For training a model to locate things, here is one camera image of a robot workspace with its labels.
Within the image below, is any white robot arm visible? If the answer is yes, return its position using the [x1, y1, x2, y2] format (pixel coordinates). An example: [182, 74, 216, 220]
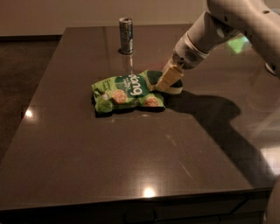
[160, 0, 280, 180]

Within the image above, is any dark counter drawer front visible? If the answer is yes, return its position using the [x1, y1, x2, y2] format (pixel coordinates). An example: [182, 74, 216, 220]
[0, 188, 271, 224]

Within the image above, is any silver blue drink can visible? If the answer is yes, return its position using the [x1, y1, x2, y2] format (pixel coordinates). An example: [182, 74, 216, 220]
[119, 17, 133, 55]

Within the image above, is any green rice chip bag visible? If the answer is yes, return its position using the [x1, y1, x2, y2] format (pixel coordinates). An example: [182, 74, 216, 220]
[92, 70, 165, 114]

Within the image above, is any green yellow sponge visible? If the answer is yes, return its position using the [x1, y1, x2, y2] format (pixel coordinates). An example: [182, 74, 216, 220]
[145, 70, 183, 95]

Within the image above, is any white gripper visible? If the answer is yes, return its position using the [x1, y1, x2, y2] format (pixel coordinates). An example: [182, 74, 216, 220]
[155, 33, 208, 92]

